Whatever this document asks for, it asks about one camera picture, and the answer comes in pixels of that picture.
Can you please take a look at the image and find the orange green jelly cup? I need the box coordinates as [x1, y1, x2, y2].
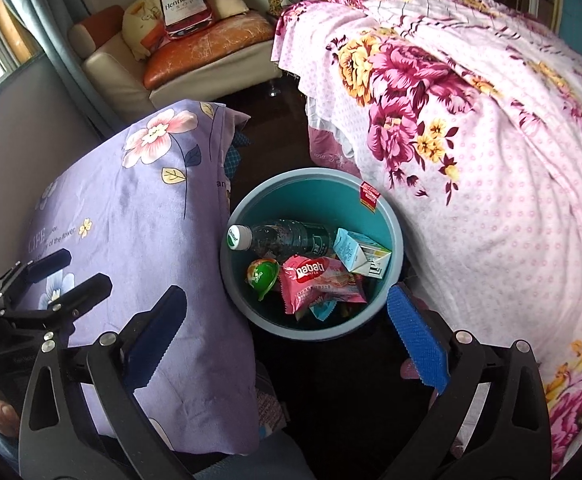
[246, 259, 280, 301]

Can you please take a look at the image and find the orange leather seat cushion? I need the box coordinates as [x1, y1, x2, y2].
[143, 11, 274, 91]

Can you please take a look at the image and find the person's left hand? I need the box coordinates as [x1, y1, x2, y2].
[0, 400, 20, 439]

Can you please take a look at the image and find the clear plastic water bottle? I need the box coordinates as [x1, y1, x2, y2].
[227, 219, 336, 262]

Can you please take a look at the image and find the yellow cartoon pillow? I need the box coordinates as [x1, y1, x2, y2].
[122, 0, 165, 61]

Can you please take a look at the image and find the pink floral bed quilt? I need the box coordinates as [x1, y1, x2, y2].
[272, 0, 582, 472]

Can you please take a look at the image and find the purple floral bed cover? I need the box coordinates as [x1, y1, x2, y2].
[21, 100, 259, 455]

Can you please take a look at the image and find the blue green milk carton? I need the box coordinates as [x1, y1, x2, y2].
[333, 228, 392, 280]

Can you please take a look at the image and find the cream leather sofa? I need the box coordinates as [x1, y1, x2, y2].
[67, 0, 281, 124]

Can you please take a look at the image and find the pink nabati wafer bag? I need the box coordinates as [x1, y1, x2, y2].
[279, 256, 366, 314]

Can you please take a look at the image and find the teal plastic trash bin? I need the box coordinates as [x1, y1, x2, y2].
[220, 168, 404, 341]

